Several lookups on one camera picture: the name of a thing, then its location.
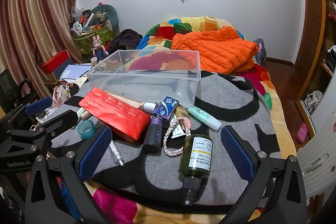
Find purple black spray bottle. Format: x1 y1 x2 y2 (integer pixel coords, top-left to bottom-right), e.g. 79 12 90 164
143 117 163 153

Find pink headphones black pouch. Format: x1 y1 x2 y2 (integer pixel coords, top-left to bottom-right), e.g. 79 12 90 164
52 85 71 108

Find white pen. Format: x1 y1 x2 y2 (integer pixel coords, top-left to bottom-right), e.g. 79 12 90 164
109 140 124 168

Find green bag of clutter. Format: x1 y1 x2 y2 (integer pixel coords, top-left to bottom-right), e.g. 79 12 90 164
71 6 114 55

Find orange puffer jacket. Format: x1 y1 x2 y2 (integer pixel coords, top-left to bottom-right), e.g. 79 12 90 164
171 26 258 75

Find white toothpaste tube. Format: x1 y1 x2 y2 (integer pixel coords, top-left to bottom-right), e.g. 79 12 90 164
170 105 189 139

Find light green slim tube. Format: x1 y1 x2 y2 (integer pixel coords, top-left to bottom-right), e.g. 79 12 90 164
77 107 92 121

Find grey neck pillow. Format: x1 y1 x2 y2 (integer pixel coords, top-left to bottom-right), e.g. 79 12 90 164
92 5 118 32

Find red flat box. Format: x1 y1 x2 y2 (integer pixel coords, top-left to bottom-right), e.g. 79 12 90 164
40 50 70 74

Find grey black blanket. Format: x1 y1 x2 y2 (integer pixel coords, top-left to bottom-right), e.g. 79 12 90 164
49 70 281 214

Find white sneakers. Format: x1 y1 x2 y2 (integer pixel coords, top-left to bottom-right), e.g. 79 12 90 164
304 90 323 114

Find mint green tube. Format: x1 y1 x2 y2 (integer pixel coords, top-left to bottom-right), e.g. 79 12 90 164
187 106 222 131

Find wooden door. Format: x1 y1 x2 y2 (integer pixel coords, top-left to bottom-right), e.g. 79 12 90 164
294 0 326 77

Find clear plastic storage bin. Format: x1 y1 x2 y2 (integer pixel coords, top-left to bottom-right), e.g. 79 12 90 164
88 49 201 107

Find blue white booklet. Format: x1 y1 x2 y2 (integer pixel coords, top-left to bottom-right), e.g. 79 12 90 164
60 64 92 81

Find striped brown curtain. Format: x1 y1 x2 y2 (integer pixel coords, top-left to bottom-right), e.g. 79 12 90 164
1 0 83 97

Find dark purple clothes pile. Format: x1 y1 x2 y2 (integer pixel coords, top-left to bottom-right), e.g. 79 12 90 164
107 29 143 55

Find colourful patchwork quilt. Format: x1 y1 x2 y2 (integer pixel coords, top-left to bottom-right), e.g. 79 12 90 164
85 16 295 223

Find red foil pouch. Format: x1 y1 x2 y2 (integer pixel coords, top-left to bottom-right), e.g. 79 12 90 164
79 87 151 143

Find pink croc shoe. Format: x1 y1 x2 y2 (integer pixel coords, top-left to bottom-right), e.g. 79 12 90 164
296 123 308 143

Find beige cream tube white cap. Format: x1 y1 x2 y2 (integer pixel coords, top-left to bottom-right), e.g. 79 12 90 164
107 93 158 114

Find pink rabbit toy figure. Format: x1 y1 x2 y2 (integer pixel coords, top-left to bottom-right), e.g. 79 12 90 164
92 35 109 61

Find blue small carton box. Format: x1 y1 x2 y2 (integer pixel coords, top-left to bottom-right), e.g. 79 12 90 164
153 96 179 121

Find green spray bottle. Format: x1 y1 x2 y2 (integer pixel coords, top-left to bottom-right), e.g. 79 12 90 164
179 134 213 206

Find pink white braided rope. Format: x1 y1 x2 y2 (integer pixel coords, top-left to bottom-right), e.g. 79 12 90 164
162 116 192 158

